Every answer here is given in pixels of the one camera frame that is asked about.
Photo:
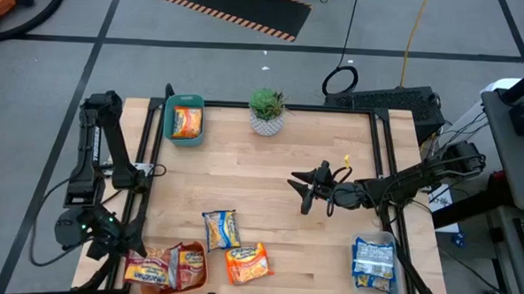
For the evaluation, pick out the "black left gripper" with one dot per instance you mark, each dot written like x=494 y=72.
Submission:
x=107 y=235

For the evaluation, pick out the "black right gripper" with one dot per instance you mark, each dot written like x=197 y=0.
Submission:
x=348 y=195

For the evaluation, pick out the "red Maruchan ramen pack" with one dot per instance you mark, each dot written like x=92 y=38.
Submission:
x=174 y=269
x=146 y=270
x=192 y=268

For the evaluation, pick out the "blue Maruchan ramen pack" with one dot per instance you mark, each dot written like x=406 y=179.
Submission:
x=373 y=282
x=220 y=230
x=374 y=258

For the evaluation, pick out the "orange Maruchan ramen pack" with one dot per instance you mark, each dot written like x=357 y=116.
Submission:
x=188 y=122
x=247 y=263

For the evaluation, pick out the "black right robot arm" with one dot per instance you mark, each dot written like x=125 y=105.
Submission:
x=411 y=180

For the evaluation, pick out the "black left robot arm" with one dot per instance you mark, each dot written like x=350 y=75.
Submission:
x=86 y=170

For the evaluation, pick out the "yellow tag on gripper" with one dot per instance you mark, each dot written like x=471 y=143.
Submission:
x=346 y=161

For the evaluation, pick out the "orange plastic bin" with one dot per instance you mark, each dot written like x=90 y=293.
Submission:
x=198 y=286

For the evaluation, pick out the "potted succulent in patterned pot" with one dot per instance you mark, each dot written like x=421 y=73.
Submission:
x=266 y=120

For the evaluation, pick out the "black computer case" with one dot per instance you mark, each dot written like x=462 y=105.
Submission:
x=388 y=101

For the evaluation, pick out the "clear plastic container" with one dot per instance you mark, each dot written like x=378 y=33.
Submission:
x=396 y=263

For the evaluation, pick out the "teal plastic bin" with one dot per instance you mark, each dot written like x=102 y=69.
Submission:
x=167 y=125

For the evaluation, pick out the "white paper sheet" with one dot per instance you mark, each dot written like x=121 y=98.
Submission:
x=441 y=201

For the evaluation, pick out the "black hazard-striped floor mat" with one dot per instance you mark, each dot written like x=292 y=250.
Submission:
x=233 y=4

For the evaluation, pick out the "grey equipment cart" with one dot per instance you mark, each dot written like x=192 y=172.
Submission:
x=513 y=167

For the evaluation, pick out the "black monitor on cart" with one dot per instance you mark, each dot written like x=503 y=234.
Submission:
x=518 y=118

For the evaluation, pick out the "black metal table frame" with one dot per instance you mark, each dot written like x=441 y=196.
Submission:
x=325 y=108

